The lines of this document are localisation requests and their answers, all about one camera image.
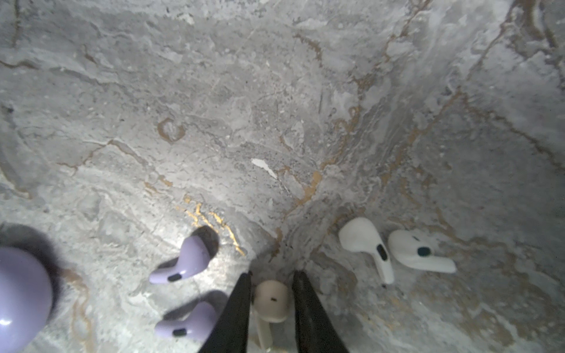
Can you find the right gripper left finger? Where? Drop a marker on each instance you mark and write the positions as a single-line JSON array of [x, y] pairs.
[[231, 331]]

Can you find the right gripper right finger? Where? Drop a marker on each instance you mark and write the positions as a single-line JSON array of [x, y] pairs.
[[313, 329]]

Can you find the purple earbud case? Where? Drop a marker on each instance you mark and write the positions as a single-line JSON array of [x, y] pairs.
[[26, 298]]

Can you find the purple earbud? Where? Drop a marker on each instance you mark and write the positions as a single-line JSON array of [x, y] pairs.
[[197, 326], [193, 259]]

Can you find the white earbud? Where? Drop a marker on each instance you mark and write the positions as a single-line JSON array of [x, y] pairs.
[[361, 235], [414, 253]]

